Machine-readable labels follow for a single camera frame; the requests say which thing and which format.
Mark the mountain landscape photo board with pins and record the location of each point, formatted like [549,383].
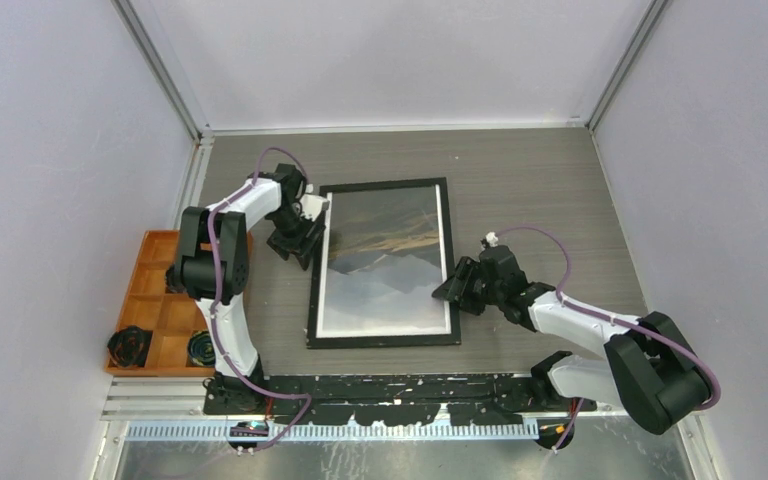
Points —
[387,265]

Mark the black orange coiled bundle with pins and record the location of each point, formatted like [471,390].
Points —
[128,348]

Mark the black yellow-green coiled bundle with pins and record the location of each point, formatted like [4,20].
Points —
[200,351]

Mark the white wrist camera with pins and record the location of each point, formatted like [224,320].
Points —
[313,205]
[490,240]

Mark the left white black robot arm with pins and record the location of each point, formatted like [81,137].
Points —
[212,261]

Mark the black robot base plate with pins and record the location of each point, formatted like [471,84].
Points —
[394,400]

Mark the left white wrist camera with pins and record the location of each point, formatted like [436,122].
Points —
[313,205]

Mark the orange compartment tray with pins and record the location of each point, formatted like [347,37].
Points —
[169,319]

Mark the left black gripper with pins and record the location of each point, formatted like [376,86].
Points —
[286,247]

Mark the black wooden picture frame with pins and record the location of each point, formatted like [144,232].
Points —
[450,265]

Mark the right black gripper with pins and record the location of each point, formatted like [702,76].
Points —
[467,270]

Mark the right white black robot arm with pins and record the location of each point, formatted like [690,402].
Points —
[643,365]

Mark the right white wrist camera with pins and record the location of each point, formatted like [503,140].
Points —
[490,240]

